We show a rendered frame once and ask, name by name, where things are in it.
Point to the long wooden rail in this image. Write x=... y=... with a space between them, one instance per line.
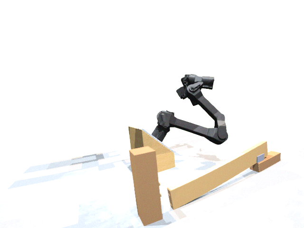
x=195 y=186

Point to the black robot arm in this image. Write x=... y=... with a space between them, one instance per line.
x=167 y=120

